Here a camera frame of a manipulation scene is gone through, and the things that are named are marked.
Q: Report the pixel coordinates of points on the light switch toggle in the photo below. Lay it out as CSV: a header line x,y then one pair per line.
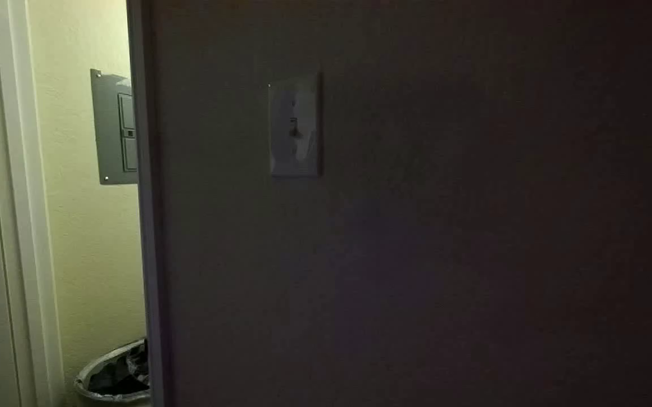
x,y
296,128

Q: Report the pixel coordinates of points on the gray electrical panel box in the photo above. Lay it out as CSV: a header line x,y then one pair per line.
x,y
108,128

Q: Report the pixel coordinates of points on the crumpled dark trash bag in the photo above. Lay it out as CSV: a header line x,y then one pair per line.
x,y
124,372

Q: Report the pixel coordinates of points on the round wastebasket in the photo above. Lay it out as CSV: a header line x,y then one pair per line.
x,y
88,380

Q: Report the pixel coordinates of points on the white light switch plate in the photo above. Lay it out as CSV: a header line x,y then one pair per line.
x,y
304,155

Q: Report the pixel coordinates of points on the white door frame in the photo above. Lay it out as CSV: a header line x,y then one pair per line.
x,y
28,227

